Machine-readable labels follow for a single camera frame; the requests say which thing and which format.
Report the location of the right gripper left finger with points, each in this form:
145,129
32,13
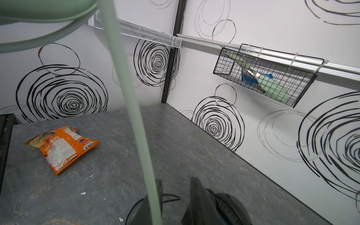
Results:
143,214

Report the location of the aluminium wall rail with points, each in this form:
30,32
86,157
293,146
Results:
292,59

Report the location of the orange snack bag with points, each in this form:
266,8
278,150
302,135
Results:
61,147

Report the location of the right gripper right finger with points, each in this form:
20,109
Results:
201,210

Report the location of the black wire wall basket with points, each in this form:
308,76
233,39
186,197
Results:
296,80

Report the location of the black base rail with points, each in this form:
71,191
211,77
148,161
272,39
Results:
7,123

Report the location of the mint green headphones with cable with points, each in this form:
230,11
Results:
78,12

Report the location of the black headphones with cable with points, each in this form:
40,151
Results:
231,210

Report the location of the green blue items in basket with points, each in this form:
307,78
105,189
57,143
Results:
272,88

